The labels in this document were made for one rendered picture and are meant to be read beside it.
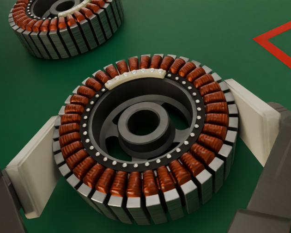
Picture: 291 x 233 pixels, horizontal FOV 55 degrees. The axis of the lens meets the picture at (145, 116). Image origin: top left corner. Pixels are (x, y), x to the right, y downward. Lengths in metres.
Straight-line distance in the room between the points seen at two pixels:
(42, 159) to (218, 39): 0.18
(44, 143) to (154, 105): 0.07
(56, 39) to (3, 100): 0.07
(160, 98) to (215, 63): 0.07
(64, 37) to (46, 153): 0.13
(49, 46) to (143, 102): 0.13
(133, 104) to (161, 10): 0.15
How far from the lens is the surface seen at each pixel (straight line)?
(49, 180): 0.17
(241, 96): 0.16
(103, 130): 0.19
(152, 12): 0.31
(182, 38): 0.27
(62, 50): 0.28
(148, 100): 0.20
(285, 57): 0.25
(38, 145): 0.16
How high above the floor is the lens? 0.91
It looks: 51 degrees down
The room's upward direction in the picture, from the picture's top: 17 degrees counter-clockwise
